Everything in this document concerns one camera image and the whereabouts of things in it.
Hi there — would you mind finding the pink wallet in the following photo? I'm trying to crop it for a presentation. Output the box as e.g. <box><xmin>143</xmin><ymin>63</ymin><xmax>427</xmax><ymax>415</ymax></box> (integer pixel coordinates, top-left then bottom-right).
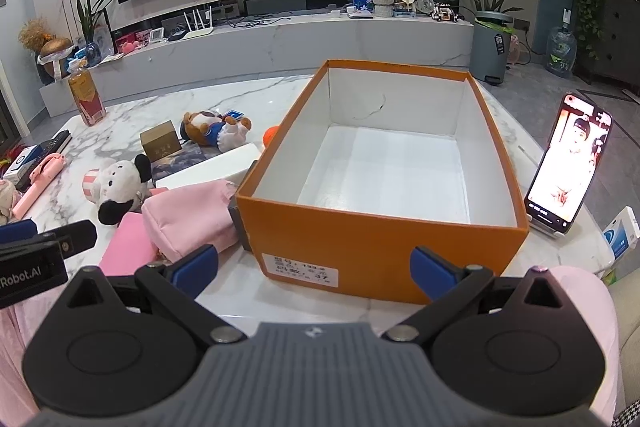
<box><xmin>99</xmin><ymin>212</ymin><xmax>158</xmax><ymax>277</ymax></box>

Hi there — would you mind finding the pink fabric pouch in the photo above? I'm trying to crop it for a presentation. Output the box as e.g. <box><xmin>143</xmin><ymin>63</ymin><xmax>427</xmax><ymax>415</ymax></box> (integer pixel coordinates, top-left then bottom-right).
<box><xmin>142</xmin><ymin>180</ymin><xmax>239</xmax><ymax>262</ymax></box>

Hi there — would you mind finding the white black plush toy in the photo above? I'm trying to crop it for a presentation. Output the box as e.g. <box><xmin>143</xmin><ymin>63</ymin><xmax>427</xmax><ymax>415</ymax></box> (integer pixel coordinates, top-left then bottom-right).
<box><xmin>82</xmin><ymin>154</ymin><xmax>152</xmax><ymax>227</ymax></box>

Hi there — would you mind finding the grey small box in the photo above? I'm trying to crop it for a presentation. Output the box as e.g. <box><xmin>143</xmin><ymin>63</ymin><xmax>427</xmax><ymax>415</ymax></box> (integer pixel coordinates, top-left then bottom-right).
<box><xmin>228</xmin><ymin>200</ymin><xmax>252</xmax><ymax>253</ymax></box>

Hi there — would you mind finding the white long box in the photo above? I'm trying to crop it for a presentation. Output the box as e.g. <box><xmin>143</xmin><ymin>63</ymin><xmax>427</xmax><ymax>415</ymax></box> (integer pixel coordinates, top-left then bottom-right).
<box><xmin>155</xmin><ymin>143</ymin><xmax>262</xmax><ymax>190</ymax></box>

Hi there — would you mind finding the gold small box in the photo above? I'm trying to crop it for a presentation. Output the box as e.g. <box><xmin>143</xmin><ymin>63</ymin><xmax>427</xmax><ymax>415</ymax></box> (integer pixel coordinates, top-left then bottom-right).
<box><xmin>140</xmin><ymin>120</ymin><xmax>181</xmax><ymax>161</ymax></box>

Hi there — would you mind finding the brown sailor plush keychain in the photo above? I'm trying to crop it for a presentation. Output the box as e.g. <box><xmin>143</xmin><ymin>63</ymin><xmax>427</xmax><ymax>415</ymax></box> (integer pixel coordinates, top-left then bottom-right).
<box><xmin>180</xmin><ymin>110</ymin><xmax>252</xmax><ymax>153</ymax></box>

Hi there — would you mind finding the orange crochet fruit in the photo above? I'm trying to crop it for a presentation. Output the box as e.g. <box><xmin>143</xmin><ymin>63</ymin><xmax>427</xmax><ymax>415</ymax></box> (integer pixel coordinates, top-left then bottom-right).
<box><xmin>262</xmin><ymin>126</ymin><xmax>279</xmax><ymax>147</ymax></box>

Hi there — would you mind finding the dark photo card box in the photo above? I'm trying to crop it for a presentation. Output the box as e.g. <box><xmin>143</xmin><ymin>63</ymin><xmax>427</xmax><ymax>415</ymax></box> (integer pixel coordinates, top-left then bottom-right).
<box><xmin>151</xmin><ymin>143</ymin><xmax>206</xmax><ymax>183</ymax></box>

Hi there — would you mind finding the black remote control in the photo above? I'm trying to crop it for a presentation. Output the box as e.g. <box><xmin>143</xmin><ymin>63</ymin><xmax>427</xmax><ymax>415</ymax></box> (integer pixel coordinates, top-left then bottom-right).
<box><xmin>6</xmin><ymin>130</ymin><xmax>72</xmax><ymax>183</ymax></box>

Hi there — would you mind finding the red gold carton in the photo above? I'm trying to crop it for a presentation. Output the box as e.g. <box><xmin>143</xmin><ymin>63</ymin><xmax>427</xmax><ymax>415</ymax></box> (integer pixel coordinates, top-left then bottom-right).
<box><xmin>68</xmin><ymin>69</ymin><xmax>106</xmax><ymax>127</ymax></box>

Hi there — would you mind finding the smartphone on stand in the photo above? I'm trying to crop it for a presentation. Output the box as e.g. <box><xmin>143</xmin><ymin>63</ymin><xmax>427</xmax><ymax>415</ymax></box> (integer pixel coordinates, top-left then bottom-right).
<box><xmin>524</xmin><ymin>92</ymin><xmax>613</xmax><ymax>236</ymax></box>

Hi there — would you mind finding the orange cardboard shoe box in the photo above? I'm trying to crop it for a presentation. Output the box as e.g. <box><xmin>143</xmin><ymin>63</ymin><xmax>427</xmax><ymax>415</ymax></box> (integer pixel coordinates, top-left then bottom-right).
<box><xmin>236</xmin><ymin>60</ymin><xmax>529</xmax><ymax>303</ymax></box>

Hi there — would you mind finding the blue white small box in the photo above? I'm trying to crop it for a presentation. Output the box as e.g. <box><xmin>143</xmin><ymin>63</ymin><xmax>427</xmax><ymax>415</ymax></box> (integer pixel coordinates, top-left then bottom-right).
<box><xmin>603</xmin><ymin>206</ymin><xmax>640</xmax><ymax>272</ymax></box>

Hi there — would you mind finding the white tv console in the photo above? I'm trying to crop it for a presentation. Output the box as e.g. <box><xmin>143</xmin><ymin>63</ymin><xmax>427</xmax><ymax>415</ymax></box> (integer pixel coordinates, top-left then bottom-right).
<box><xmin>38</xmin><ymin>8</ymin><xmax>475</xmax><ymax>118</ymax></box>

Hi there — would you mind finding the white wifi router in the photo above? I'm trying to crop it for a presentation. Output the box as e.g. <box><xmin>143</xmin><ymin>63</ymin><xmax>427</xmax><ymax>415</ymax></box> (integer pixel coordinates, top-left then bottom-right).
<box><xmin>182</xmin><ymin>9</ymin><xmax>214</xmax><ymax>39</ymax></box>

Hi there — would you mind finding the grey trash bin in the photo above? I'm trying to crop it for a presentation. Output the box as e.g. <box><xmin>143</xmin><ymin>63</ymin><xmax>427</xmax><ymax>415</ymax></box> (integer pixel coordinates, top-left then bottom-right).
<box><xmin>469</xmin><ymin>11</ymin><xmax>513</xmax><ymax>86</ymax></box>

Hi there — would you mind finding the water bottle jug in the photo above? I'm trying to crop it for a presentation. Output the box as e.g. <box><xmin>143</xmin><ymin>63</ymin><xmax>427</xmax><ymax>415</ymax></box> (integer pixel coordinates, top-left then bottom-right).
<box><xmin>544</xmin><ymin>9</ymin><xmax>577</xmax><ymax>78</ymax></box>

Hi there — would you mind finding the dark grey cabinet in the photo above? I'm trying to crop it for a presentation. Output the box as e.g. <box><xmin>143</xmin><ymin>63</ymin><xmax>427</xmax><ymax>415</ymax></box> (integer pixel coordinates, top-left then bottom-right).
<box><xmin>578</xmin><ymin>0</ymin><xmax>639</xmax><ymax>94</ymax></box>

